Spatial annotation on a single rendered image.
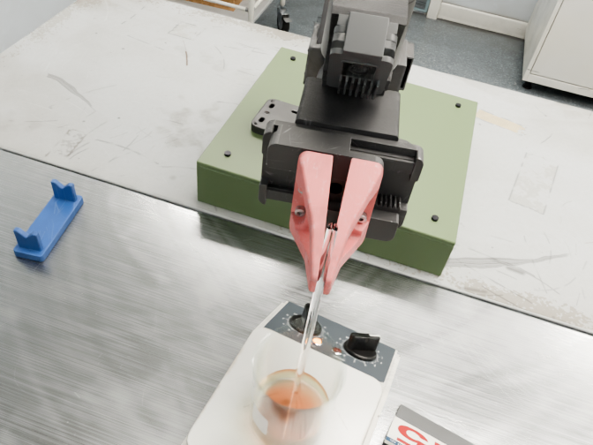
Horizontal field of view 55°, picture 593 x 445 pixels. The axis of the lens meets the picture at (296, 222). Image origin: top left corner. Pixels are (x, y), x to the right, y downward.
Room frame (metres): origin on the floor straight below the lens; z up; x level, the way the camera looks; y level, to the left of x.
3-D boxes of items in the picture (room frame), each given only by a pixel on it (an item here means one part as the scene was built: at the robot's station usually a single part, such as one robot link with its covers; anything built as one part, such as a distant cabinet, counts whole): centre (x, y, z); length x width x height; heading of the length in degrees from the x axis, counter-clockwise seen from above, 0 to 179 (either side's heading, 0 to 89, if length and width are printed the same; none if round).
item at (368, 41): (0.31, -0.02, 1.21); 0.07 x 0.06 x 0.11; 88
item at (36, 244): (0.42, 0.28, 0.92); 0.10 x 0.03 x 0.04; 175
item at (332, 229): (0.20, -0.02, 1.10); 0.01 x 0.01 x 0.20
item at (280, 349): (0.20, -0.02, 1.03); 0.07 x 0.06 x 0.08; 176
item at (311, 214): (0.24, -0.03, 1.15); 0.09 x 0.07 x 0.07; 178
